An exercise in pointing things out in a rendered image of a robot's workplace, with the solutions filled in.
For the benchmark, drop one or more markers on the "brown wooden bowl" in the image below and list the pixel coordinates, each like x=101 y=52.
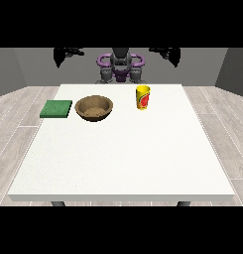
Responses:
x=94 y=107

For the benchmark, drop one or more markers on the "green square pad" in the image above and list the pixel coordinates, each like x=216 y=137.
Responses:
x=55 y=108

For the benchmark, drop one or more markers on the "grey robot trunk purple rings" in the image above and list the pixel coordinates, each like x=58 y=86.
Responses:
x=120 y=69

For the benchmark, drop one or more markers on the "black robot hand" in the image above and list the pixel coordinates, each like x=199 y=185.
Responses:
x=61 y=55
x=172 y=54

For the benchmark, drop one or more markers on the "yellow cup with melon print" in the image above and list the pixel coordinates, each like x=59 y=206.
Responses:
x=143 y=97

